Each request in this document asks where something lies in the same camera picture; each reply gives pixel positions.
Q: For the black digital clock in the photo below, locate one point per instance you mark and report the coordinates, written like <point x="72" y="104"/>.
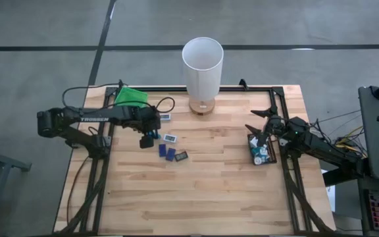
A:
<point x="181" y="156"/>

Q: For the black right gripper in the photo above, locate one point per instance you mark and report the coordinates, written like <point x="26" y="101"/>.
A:
<point x="276" y="126"/>

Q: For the green plastic basket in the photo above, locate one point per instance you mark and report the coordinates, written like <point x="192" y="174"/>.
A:
<point x="130" y="97"/>

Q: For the teal rectangular eraser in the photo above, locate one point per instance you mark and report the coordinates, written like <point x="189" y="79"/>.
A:
<point x="157" y="135"/>

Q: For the black computer desk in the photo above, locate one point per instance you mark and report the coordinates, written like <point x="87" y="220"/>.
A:
<point x="377" y="141"/>

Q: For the dark blue card box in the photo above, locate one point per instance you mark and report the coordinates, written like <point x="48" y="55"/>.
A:
<point x="162" y="150"/>
<point x="171" y="154"/>

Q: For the black plastic basket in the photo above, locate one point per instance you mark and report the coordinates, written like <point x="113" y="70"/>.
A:
<point x="273" y="160"/>

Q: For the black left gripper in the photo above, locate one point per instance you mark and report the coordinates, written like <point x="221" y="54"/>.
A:
<point x="141" y="123"/>

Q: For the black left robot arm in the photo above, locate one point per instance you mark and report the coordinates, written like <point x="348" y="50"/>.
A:
<point x="94" y="118"/>

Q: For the white digital clock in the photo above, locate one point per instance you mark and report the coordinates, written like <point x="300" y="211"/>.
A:
<point x="166" y="116"/>
<point x="170" y="138"/>

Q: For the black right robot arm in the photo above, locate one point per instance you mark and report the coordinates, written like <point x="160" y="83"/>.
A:
<point x="324" y="148"/>

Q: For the white shade table lamp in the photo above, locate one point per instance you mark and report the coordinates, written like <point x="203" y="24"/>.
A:
<point x="202" y="66"/>

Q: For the white paper sheet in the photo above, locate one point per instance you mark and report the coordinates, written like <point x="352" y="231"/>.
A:
<point x="331" y="197"/>

